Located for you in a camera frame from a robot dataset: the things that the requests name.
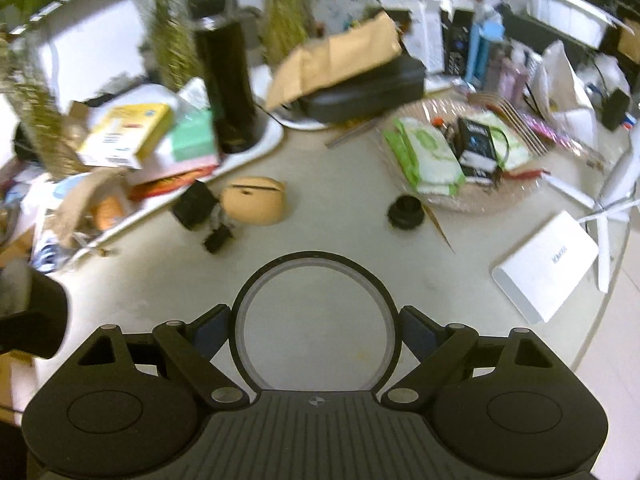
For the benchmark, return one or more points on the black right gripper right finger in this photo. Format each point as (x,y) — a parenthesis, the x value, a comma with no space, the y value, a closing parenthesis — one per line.
(440,350)

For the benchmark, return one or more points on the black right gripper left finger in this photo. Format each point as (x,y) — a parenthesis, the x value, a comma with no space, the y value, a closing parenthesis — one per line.
(188,350)

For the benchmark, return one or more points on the amber tape roll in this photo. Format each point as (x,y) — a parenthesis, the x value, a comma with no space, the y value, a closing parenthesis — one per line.
(315,321)

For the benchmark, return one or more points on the small black clip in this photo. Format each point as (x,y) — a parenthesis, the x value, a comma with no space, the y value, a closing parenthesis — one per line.
(217,239)

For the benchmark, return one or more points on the white flat box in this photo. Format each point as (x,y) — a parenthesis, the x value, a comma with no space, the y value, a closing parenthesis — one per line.
(540,276)

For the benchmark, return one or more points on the black knob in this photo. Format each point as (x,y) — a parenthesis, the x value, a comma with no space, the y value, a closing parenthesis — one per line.
(406,213)

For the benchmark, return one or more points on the black cylindrical adapter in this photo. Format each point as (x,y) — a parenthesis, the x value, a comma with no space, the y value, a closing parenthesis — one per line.
(194,206)

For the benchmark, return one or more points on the orange snack packet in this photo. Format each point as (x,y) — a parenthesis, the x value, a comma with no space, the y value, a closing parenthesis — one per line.
(109,212)

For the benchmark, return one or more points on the yellow earbud case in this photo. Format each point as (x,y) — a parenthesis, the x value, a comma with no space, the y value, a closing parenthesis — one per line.
(259,201)

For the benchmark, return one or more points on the red flat packet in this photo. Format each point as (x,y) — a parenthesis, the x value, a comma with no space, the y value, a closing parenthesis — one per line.
(166,185)

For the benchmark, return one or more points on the green wet wipe pack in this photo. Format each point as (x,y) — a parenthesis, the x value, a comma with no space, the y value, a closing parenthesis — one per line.
(424,157)

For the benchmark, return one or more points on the glass snack dish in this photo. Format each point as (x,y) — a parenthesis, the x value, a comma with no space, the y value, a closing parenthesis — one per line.
(500,168)

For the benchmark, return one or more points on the green tissue pack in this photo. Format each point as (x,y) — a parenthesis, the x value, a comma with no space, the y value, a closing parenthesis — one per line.
(194,137)

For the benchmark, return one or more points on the white plastic tray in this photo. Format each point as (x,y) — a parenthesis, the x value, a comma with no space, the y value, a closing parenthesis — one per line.
(272,136)

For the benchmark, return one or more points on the yellow white medicine box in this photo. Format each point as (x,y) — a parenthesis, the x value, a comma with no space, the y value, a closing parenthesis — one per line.
(126,136)

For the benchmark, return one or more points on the white phone gimbal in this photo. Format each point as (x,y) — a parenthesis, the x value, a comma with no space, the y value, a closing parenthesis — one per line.
(613,200)

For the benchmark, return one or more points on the glass vase with stems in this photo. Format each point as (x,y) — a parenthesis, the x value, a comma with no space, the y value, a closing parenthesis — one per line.
(25,86)

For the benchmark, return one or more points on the black zip case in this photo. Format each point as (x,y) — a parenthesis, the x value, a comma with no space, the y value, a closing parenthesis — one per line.
(396,83)

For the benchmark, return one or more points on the white plastic bag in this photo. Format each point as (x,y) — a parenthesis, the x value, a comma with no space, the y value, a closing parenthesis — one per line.
(561,98)

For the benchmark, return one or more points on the brown paper envelope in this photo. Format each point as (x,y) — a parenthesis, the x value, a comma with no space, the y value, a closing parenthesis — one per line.
(323,63)

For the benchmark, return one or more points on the black thermos bottle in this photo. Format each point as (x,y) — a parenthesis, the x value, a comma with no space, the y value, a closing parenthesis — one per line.
(220,46)

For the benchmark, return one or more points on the white food container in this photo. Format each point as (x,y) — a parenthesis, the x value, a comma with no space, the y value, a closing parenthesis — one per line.
(579,19)

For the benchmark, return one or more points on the beige drawstring pouch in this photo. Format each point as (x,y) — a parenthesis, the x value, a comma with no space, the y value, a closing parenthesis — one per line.
(74,213)

